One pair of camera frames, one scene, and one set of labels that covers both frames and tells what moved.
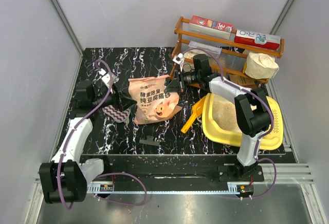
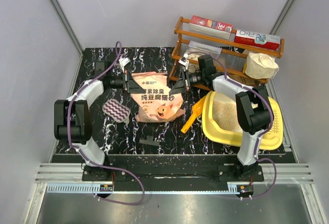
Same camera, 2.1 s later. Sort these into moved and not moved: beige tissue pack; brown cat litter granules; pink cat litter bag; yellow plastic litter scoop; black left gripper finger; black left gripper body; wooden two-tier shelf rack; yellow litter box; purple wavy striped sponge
Moved: black left gripper body; black left gripper finger; pink cat litter bag
Not moved: brown cat litter granules; beige tissue pack; yellow plastic litter scoop; wooden two-tier shelf rack; purple wavy striped sponge; yellow litter box
